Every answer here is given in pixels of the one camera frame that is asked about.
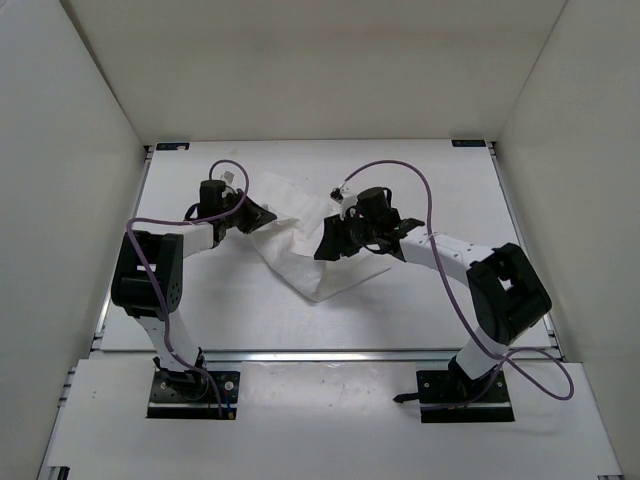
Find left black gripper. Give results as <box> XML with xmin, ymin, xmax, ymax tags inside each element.
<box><xmin>221</xmin><ymin>188</ymin><xmax>277</xmax><ymax>235</ymax></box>

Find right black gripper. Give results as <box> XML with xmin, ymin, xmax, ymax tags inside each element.
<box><xmin>314</xmin><ymin>212</ymin><xmax>379</xmax><ymax>262</ymax></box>

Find white fabric skirt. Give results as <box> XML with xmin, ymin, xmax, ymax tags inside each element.
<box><xmin>248</xmin><ymin>173</ymin><xmax>391</xmax><ymax>303</ymax></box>

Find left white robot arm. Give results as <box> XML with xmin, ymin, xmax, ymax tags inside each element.
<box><xmin>111</xmin><ymin>180</ymin><xmax>277</xmax><ymax>402</ymax></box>

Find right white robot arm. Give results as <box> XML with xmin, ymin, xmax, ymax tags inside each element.
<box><xmin>314</xmin><ymin>187</ymin><xmax>551</xmax><ymax>401</ymax></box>

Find left blue corner label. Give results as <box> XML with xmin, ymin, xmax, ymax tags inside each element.
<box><xmin>155</xmin><ymin>142</ymin><xmax>190</xmax><ymax>151</ymax></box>

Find blue corner label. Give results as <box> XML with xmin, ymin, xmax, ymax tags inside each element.
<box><xmin>451</xmin><ymin>139</ymin><xmax>486</xmax><ymax>148</ymax></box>
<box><xmin>155</xmin><ymin>142</ymin><xmax>190</xmax><ymax>151</ymax></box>

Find right blue corner label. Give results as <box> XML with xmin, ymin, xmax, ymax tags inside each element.
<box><xmin>451</xmin><ymin>139</ymin><xmax>486</xmax><ymax>148</ymax></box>

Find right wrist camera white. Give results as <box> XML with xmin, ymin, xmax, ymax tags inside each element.
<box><xmin>330</xmin><ymin>184</ymin><xmax>357</xmax><ymax>220</ymax></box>

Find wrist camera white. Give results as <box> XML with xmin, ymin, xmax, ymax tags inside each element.
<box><xmin>220</xmin><ymin>171</ymin><xmax>235</xmax><ymax>185</ymax></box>
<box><xmin>330</xmin><ymin>184</ymin><xmax>357</xmax><ymax>220</ymax></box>

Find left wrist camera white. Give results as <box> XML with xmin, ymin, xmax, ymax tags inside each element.
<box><xmin>220</xmin><ymin>171</ymin><xmax>235</xmax><ymax>185</ymax></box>

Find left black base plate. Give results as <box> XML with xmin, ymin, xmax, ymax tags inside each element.
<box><xmin>147</xmin><ymin>357</ymin><xmax>241</xmax><ymax>421</ymax></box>

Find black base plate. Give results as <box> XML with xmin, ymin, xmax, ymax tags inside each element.
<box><xmin>147</xmin><ymin>357</ymin><xmax>241</xmax><ymax>421</ymax></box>
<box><xmin>393</xmin><ymin>359</ymin><xmax>515</xmax><ymax>424</ymax></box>

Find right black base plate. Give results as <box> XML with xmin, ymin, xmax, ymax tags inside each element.
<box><xmin>393</xmin><ymin>359</ymin><xmax>515</xmax><ymax>424</ymax></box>

